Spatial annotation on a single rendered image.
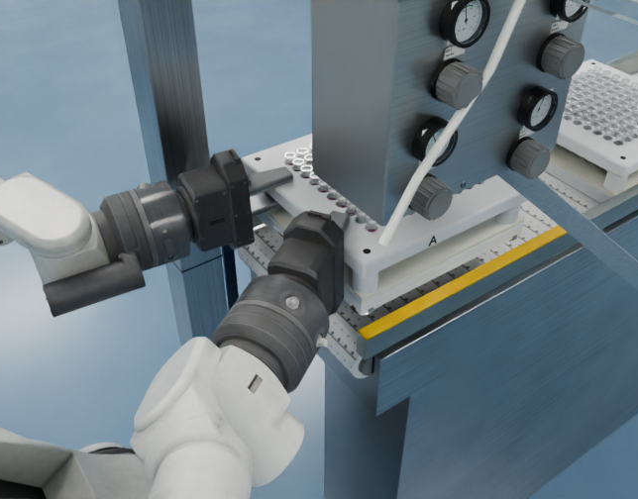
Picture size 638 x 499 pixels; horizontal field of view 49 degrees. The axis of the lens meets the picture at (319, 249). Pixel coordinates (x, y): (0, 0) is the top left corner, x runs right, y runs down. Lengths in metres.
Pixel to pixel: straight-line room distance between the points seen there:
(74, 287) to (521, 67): 0.46
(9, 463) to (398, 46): 0.62
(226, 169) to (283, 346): 0.24
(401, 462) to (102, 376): 1.02
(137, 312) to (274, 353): 1.49
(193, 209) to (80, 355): 1.27
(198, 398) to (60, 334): 1.58
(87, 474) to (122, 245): 0.29
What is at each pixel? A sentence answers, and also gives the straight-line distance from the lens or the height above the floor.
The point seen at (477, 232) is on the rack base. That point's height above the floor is 0.90.
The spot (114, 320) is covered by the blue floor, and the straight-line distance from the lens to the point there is 2.06.
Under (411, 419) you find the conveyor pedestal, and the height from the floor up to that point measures 0.59.
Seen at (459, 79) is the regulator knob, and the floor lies 1.17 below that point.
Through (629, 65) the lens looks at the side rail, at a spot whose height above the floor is 0.85.
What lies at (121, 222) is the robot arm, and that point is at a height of 0.97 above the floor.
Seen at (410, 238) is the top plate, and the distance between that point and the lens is 0.73.
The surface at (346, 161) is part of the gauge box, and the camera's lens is 0.60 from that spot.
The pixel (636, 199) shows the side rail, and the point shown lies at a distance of 1.03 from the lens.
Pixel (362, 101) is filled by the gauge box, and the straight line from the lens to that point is 0.55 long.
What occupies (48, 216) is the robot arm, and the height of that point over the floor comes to 0.99.
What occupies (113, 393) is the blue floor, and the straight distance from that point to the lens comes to 1.87.
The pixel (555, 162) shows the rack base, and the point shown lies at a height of 0.85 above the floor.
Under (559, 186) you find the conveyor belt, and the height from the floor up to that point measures 0.83.
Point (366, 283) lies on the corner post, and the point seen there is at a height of 0.92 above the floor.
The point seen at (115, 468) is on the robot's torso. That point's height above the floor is 0.65.
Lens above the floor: 1.40
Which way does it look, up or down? 39 degrees down
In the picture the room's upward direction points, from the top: straight up
